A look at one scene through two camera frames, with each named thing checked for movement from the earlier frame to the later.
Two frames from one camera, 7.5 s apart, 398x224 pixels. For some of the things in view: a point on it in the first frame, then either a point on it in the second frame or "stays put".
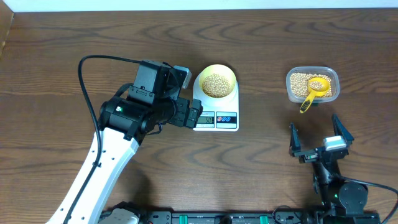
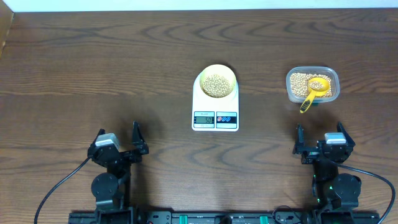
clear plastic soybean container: x=298 y=78 stays put
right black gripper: x=295 y=149 -> x=311 y=154
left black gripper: x=180 y=118 -> x=138 y=146
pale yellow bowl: x=217 y=81 stays put
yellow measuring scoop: x=317 y=86 stays put
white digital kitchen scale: x=218 y=114 stays put
